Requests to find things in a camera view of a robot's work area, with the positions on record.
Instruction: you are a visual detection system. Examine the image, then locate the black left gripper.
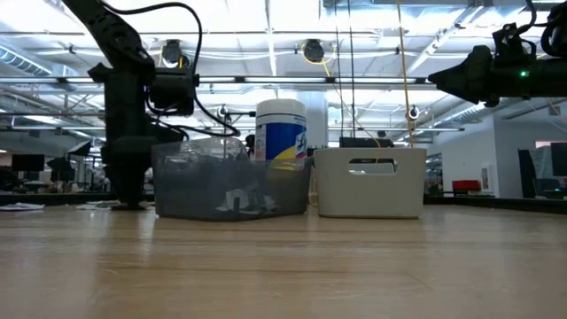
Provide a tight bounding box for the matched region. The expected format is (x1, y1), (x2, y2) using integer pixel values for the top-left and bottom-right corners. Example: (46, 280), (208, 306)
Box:
(102, 70), (154, 208)

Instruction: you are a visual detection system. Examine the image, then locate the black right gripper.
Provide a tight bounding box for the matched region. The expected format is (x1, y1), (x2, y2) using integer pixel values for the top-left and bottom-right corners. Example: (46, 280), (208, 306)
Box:
(427, 43), (567, 108)

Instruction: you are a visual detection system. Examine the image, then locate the grey translucent plastic bin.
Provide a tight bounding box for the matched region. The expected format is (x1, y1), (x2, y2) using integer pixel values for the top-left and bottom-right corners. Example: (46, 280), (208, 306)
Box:
(151, 142), (313, 222)
(170, 136), (250, 161)

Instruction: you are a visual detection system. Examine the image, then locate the yellow blue wipes canister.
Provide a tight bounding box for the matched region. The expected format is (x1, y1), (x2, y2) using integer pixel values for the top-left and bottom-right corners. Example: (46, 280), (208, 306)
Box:
(254, 97), (309, 178)

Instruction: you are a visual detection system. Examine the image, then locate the white plastic bin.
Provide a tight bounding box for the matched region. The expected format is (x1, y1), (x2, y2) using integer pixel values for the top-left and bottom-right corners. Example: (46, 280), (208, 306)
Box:
(312, 146), (428, 220)

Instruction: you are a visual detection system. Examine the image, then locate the black monitor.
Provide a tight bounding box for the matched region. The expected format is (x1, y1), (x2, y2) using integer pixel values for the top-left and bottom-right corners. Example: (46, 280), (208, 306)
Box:
(11, 153), (45, 173)
(550, 141), (567, 177)

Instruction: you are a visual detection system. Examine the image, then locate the black upright panel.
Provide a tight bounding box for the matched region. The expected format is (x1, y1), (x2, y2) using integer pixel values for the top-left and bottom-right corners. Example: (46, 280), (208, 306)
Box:
(517, 148), (537, 199)

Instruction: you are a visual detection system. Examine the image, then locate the red box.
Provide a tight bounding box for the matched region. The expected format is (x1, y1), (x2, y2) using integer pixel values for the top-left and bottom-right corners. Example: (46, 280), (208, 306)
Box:
(451, 179), (482, 192)

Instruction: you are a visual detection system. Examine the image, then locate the black aluminium table frame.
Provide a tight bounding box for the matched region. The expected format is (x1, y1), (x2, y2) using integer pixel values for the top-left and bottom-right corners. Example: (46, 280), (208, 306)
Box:
(0, 190), (567, 210)

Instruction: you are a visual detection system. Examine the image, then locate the yellow hanging cable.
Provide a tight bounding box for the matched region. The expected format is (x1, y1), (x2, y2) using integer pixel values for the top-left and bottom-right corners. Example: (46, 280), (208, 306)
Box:
(396, 0), (416, 150)

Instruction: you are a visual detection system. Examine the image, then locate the black camera cable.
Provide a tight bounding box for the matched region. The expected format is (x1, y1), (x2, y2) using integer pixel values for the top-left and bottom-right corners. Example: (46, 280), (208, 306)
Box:
(97, 1), (243, 139)

